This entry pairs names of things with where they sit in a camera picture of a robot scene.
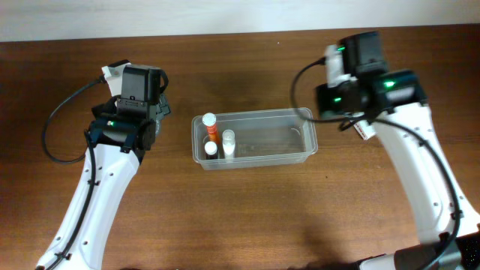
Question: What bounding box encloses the orange tube white cap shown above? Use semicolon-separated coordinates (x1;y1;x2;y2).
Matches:
202;112;221;145

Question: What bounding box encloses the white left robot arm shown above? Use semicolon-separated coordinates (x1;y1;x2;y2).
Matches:
36;60;171;269

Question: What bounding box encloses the clear plastic container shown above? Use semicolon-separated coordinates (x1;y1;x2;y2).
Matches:
191;108;318;170

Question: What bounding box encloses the black bottle white cap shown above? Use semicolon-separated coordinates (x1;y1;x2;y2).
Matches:
204;141;218;160

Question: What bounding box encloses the clear spray bottle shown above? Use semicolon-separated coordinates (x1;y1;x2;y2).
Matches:
222;130;236;160

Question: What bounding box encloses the white Panadol medicine box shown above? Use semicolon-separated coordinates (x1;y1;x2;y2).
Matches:
353;121;376;140

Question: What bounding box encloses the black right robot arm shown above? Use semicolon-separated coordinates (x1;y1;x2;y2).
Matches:
317;31;479;269

